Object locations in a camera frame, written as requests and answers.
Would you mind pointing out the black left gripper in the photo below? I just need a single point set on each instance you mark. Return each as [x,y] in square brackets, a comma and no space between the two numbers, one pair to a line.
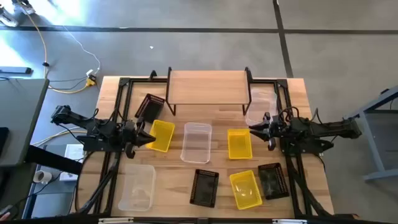
[130,133]

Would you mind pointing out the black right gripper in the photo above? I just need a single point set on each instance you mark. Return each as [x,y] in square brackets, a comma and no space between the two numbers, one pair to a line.
[280,129]

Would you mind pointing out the yellow slotted plastic basket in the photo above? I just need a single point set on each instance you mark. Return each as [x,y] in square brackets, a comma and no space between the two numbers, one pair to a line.
[161,135]
[245,189]
[239,143]

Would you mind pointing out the black slotted plastic basket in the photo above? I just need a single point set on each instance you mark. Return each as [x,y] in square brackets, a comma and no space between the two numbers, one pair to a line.
[273,182]
[150,109]
[204,188]

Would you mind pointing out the clear plastic basket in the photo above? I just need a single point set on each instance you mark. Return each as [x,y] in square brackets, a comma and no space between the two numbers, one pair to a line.
[136,188]
[261,102]
[196,143]

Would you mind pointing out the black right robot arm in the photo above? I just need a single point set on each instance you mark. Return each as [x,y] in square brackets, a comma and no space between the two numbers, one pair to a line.
[326,129]

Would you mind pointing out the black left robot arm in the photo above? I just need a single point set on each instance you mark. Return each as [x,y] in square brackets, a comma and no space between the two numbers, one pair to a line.
[93,127]

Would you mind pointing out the wooden shelf with black legs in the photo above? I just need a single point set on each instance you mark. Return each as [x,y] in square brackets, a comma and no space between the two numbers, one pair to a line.
[208,87]

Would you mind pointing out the yellow power plug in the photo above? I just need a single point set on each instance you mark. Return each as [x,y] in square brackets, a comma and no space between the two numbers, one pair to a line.
[90,81]

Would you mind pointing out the white tape roll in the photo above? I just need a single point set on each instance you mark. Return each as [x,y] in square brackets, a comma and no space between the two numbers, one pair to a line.
[42,176]

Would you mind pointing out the blue-grey metal table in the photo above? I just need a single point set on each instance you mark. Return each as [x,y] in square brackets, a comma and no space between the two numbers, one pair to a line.
[379,140]

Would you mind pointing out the grey side table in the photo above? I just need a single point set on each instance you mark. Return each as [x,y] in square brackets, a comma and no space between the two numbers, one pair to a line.
[21,118]

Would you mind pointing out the black flat bar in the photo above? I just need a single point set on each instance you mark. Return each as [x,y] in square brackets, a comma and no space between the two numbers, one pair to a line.
[15,70]

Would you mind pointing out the silver frame bracket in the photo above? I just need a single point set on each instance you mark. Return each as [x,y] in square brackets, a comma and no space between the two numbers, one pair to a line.
[115,220]
[289,221]

